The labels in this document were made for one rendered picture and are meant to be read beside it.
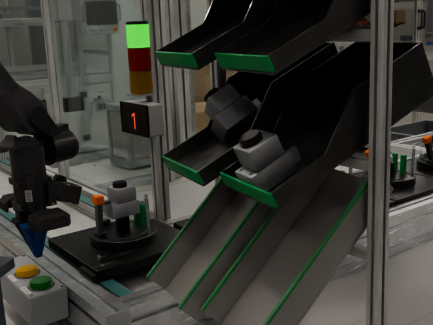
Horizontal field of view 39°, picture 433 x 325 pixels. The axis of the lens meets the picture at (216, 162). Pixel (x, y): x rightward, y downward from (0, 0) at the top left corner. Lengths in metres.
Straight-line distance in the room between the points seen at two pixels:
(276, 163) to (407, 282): 0.66
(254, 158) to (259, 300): 0.22
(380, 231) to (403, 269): 0.63
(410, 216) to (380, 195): 0.73
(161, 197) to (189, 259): 0.44
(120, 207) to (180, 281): 0.32
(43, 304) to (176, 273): 0.26
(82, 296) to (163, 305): 0.14
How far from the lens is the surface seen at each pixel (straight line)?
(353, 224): 0.80
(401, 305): 1.25
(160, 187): 1.41
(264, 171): 0.76
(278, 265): 0.87
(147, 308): 1.05
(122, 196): 1.25
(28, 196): 1.07
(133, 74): 1.34
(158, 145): 1.39
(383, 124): 0.76
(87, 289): 1.13
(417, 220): 1.53
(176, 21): 2.44
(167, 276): 1.00
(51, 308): 1.14
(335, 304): 1.24
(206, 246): 0.99
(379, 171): 0.77
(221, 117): 0.91
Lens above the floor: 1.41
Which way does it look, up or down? 13 degrees down
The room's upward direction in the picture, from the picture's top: 2 degrees counter-clockwise
